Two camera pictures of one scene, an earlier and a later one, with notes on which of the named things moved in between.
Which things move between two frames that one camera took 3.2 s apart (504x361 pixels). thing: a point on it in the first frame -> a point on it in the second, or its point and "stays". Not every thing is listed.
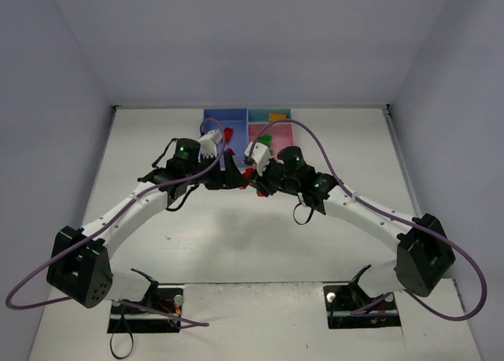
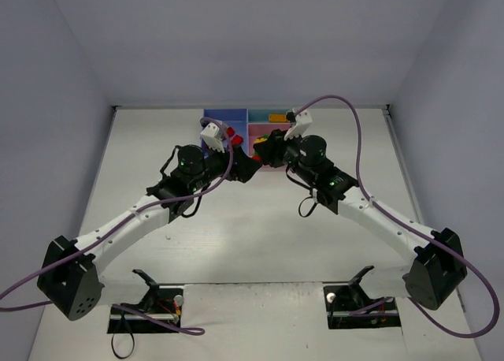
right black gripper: [263, 177] -> [272, 149]
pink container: [283, 135] stays
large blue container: [235, 118] stays
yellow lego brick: [276, 117] stays
